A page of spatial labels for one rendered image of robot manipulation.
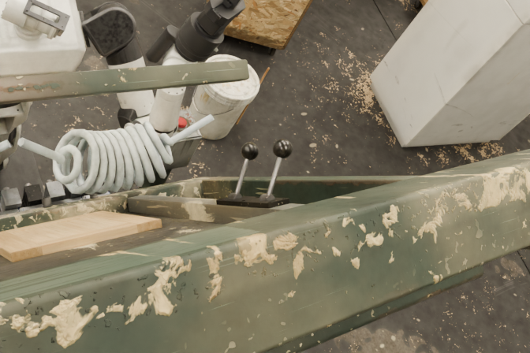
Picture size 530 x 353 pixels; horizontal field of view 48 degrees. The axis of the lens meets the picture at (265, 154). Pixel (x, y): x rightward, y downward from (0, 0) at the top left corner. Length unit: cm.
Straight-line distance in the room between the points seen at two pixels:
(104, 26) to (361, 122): 248
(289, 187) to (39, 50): 65
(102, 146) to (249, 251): 18
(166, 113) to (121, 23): 24
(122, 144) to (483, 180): 40
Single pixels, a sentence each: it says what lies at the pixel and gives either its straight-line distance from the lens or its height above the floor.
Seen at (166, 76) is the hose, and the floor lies 196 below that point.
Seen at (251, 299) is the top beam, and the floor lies 192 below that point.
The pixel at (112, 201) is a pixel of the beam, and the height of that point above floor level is 90.
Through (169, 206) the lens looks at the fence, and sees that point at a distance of 146.
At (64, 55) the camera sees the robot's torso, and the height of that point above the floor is 131.
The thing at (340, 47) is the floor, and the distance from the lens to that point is 414.
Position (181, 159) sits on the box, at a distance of 196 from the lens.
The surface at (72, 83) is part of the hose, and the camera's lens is 53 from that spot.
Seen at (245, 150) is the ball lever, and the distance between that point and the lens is 122.
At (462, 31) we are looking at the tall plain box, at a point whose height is 80.
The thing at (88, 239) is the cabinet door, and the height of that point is 123.
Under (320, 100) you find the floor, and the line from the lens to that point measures 368.
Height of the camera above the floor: 235
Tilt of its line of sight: 47 degrees down
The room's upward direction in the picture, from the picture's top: 34 degrees clockwise
